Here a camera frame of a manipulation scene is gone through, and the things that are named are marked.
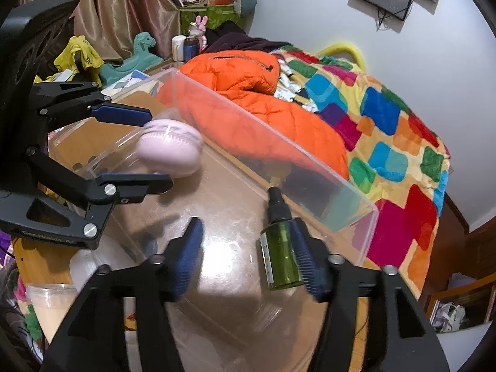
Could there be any dark purple garment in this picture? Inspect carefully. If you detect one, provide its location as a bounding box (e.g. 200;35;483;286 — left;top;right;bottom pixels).
204;20;289;53

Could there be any yellow curved tube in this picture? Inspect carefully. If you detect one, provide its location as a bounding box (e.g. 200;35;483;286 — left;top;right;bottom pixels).
317;42;366;71

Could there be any colourful patchwork quilt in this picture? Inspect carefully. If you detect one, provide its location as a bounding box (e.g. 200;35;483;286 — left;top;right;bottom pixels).
273;45;450;296

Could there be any yellow garment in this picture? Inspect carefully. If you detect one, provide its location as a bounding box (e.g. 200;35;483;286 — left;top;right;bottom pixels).
33;35;104;87

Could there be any pink satin curtain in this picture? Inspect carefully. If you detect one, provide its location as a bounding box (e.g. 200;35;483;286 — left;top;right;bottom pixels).
19;0;179;60

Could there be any beige cream jar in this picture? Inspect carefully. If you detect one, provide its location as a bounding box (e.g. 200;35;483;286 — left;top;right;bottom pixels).
26;284;78;343

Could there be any stack of papers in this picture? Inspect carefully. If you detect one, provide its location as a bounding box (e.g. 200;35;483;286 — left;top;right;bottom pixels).
101;70;163;101

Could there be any white cylinder cup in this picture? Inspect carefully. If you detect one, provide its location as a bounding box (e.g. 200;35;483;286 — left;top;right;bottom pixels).
171;34;187;62

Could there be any green dinosaur plush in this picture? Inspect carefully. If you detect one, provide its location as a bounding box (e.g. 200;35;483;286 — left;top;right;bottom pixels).
99;31;164;87

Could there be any green spray bottle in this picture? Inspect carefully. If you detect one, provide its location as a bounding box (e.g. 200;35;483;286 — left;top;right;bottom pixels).
260;186;303;290

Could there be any clear plastic storage bin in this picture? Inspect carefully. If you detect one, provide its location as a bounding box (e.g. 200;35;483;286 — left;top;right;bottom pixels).
71;71;378;371

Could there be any orange puffer jacket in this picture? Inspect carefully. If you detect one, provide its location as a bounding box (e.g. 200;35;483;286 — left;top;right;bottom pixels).
156;51;349;179

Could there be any pink rabbit toy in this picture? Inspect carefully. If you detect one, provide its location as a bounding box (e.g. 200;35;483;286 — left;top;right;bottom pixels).
188;15;209;52

